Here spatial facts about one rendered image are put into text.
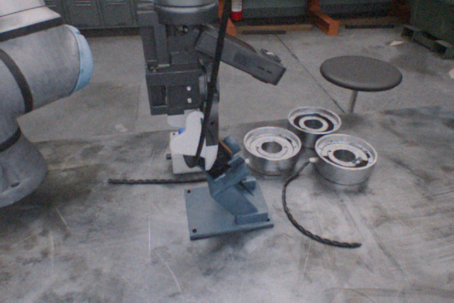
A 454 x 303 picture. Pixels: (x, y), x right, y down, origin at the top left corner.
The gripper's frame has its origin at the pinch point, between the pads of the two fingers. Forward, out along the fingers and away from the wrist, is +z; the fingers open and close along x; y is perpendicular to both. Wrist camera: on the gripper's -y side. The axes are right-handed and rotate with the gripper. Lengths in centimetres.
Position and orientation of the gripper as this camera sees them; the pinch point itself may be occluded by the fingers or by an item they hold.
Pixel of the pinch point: (209, 150)
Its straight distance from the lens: 48.8
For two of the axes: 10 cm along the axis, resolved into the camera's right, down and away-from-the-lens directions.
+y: -9.8, 1.0, -1.5
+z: 0.0, 8.3, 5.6
